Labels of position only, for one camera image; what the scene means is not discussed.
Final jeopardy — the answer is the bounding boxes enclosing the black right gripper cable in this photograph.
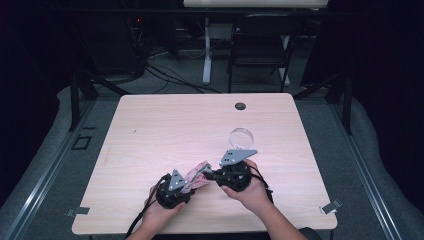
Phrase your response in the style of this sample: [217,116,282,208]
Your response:
[246,164,275,205]

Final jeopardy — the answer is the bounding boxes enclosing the pink plastic packet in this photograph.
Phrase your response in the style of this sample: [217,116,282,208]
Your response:
[181,160,213,195]

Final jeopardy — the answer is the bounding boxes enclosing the person's left hand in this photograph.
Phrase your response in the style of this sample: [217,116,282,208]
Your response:
[141,184,186,232]

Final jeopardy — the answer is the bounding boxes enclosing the grey tape strip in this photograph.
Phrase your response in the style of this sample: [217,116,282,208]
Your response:
[65,206,91,218]
[319,199,343,215]

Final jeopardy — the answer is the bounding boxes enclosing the white desk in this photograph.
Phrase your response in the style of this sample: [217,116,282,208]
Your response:
[183,0,330,87]

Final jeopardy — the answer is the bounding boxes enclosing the person's right hand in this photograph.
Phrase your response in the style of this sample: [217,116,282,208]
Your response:
[221,159,275,215]

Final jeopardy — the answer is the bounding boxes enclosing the clear glass cup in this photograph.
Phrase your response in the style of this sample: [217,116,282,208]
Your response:
[228,127,255,150]

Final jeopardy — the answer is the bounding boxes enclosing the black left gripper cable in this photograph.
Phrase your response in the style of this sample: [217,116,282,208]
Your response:
[124,174,168,239]

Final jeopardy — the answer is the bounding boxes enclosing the black folding chair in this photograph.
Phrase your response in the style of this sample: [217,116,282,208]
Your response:
[227,13,303,94]

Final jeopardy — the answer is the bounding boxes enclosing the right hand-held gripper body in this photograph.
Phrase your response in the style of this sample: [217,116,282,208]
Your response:
[213,149,259,193]

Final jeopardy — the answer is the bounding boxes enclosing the black floor cables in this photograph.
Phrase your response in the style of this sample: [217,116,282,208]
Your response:
[144,63,222,95]

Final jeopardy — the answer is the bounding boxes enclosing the black metal stand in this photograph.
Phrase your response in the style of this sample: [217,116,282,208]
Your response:
[293,71,354,136]
[68,71,131,132]

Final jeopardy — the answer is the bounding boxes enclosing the dark equipment case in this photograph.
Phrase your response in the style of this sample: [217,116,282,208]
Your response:
[76,13,148,76]

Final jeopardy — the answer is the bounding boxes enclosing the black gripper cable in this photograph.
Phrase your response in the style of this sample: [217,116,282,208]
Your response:
[124,174,168,239]
[246,164,275,205]

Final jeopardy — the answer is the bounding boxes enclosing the aluminium floor rail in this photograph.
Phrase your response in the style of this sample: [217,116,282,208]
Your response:
[0,99,98,240]
[328,99,405,240]

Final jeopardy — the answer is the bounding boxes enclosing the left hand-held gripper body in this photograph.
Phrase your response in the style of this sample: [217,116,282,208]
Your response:
[155,168,193,210]

